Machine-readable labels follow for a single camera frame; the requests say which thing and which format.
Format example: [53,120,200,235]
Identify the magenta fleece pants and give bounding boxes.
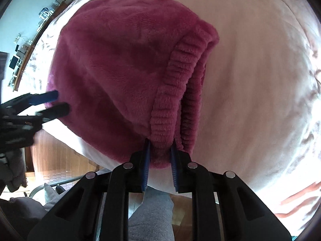
[47,0,219,169]

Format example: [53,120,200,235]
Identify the wooden sideboard with clutter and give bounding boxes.
[8,0,69,91]

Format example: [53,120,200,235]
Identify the clear water kettle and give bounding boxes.
[39,7,54,20]

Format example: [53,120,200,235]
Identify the pink bed cover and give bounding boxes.
[18,0,320,236]

